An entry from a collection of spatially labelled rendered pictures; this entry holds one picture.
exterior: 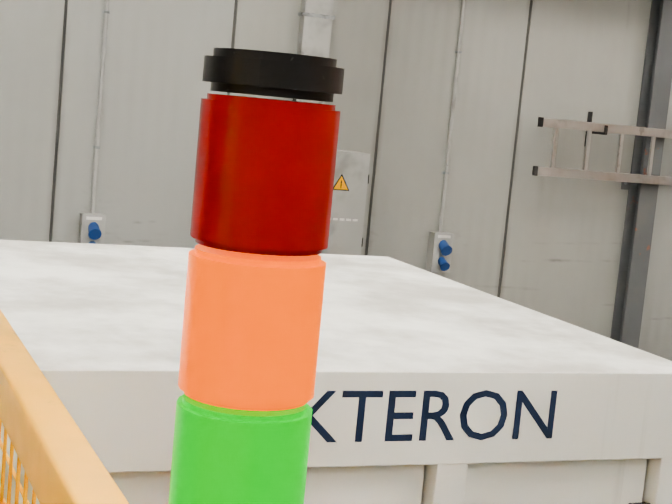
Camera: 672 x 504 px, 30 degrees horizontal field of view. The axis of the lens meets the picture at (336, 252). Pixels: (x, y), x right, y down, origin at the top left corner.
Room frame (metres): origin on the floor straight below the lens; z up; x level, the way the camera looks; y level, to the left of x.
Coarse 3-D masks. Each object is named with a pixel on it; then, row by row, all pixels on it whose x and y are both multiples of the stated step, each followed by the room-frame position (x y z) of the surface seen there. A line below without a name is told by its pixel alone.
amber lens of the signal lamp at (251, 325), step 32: (192, 256) 0.44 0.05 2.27; (224, 256) 0.43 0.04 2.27; (256, 256) 0.44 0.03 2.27; (288, 256) 0.44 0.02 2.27; (320, 256) 0.45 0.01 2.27; (192, 288) 0.44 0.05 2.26; (224, 288) 0.43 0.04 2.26; (256, 288) 0.43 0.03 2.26; (288, 288) 0.43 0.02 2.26; (320, 288) 0.44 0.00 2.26; (192, 320) 0.44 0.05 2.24; (224, 320) 0.43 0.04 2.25; (256, 320) 0.42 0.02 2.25; (288, 320) 0.43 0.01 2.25; (320, 320) 0.45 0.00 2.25; (192, 352) 0.43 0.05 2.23; (224, 352) 0.43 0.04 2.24; (256, 352) 0.43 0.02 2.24; (288, 352) 0.43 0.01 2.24; (192, 384) 0.43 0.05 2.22; (224, 384) 0.43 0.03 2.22; (256, 384) 0.43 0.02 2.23; (288, 384) 0.43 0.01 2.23
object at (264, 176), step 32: (224, 96) 0.43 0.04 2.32; (224, 128) 0.43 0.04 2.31; (256, 128) 0.43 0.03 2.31; (288, 128) 0.43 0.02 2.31; (320, 128) 0.43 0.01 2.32; (224, 160) 0.43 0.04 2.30; (256, 160) 0.43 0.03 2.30; (288, 160) 0.43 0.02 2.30; (320, 160) 0.43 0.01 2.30; (224, 192) 0.43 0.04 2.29; (256, 192) 0.43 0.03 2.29; (288, 192) 0.43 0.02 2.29; (320, 192) 0.44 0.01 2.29; (192, 224) 0.44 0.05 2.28; (224, 224) 0.43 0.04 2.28; (256, 224) 0.43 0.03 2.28; (288, 224) 0.43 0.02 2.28; (320, 224) 0.44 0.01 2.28
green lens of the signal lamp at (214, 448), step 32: (192, 416) 0.43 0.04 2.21; (224, 416) 0.43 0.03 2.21; (256, 416) 0.43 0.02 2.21; (288, 416) 0.43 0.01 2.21; (192, 448) 0.43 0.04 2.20; (224, 448) 0.43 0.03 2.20; (256, 448) 0.43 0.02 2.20; (288, 448) 0.43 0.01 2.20; (192, 480) 0.43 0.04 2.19; (224, 480) 0.43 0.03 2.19; (256, 480) 0.43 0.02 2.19; (288, 480) 0.43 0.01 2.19
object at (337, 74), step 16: (224, 48) 0.44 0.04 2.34; (208, 64) 0.44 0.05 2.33; (224, 64) 0.43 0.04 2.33; (240, 64) 0.43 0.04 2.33; (256, 64) 0.43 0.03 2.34; (272, 64) 0.42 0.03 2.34; (288, 64) 0.43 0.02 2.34; (304, 64) 0.43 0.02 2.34; (320, 64) 0.44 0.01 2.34; (336, 64) 0.45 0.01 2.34; (208, 80) 0.44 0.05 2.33; (224, 80) 0.43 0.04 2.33; (240, 80) 0.43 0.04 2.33; (256, 80) 0.43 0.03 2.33; (272, 80) 0.43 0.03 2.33; (288, 80) 0.43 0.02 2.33; (304, 80) 0.43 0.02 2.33; (320, 80) 0.43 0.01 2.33; (336, 80) 0.44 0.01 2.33; (272, 96) 0.43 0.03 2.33; (288, 96) 0.43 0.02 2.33; (304, 96) 0.43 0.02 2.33; (320, 96) 0.44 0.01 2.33
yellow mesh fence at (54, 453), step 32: (0, 320) 1.11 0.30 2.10; (0, 352) 0.99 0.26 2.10; (0, 384) 0.94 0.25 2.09; (32, 384) 0.89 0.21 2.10; (0, 416) 0.93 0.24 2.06; (32, 416) 0.81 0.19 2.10; (64, 416) 0.82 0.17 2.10; (32, 448) 0.78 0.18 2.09; (64, 448) 0.74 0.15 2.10; (32, 480) 0.78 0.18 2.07; (64, 480) 0.69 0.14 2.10; (96, 480) 0.69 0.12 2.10
